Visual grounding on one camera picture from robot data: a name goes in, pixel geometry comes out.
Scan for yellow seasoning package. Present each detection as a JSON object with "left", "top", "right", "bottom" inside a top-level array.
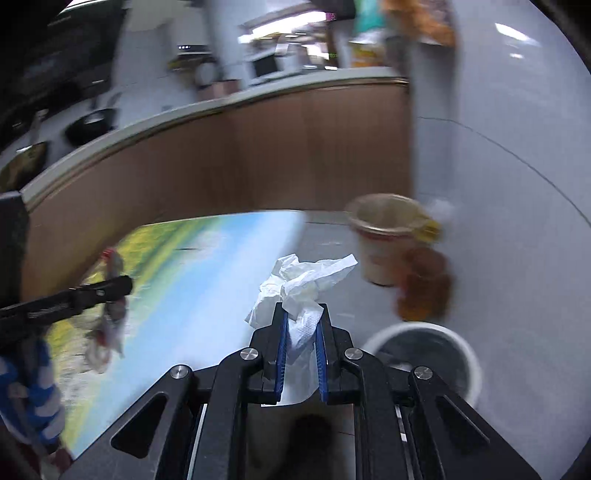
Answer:
[{"left": 349, "top": 41, "right": 387, "bottom": 68}]

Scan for brass pot with handle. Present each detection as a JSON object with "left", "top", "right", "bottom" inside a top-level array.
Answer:
[{"left": 0, "top": 109, "right": 50, "bottom": 193}]

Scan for black frying wok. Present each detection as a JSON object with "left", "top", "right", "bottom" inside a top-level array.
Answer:
[{"left": 64, "top": 92, "right": 122, "bottom": 148}]

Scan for blue white striped sleeve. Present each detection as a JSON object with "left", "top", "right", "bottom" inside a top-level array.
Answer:
[{"left": 1, "top": 338, "right": 65, "bottom": 460}]

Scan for white microwave oven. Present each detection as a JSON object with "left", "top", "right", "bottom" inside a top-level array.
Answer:
[{"left": 245, "top": 43, "right": 308, "bottom": 87}]

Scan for white rimmed trash bin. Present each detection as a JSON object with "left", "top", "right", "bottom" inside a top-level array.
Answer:
[{"left": 362, "top": 322, "right": 483, "bottom": 407}]

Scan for white tissue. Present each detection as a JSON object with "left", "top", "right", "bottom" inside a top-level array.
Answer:
[{"left": 245, "top": 254, "right": 358, "bottom": 406}]

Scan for brown kitchen base cabinets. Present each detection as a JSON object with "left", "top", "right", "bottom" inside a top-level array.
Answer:
[{"left": 21, "top": 78, "right": 412, "bottom": 299}]

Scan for plastic wrapper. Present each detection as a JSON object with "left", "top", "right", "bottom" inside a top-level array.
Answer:
[{"left": 84, "top": 248, "right": 127, "bottom": 374}]

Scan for black range hood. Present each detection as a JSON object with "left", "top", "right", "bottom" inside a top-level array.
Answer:
[{"left": 1, "top": 1, "right": 128, "bottom": 147}]

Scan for landscape print folding table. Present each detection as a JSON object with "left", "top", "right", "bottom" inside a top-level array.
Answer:
[{"left": 48, "top": 210, "right": 305, "bottom": 456}]

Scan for green plastic bag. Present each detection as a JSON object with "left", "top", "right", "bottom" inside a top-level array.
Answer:
[{"left": 355, "top": 0, "right": 386, "bottom": 34}]

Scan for amber cooking oil bottle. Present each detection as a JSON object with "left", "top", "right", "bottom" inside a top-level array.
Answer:
[{"left": 396, "top": 218, "right": 453, "bottom": 322}]

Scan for beige lined trash bucket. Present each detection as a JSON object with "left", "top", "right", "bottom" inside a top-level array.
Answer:
[{"left": 346, "top": 193, "right": 442, "bottom": 287}]

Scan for orange patterned apron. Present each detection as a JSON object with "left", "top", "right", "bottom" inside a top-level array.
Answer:
[{"left": 380, "top": 0, "right": 457, "bottom": 48}]

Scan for copper rice cooker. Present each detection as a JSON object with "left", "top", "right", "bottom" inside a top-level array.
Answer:
[{"left": 193, "top": 61, "right": 240, "bottom": 101}]

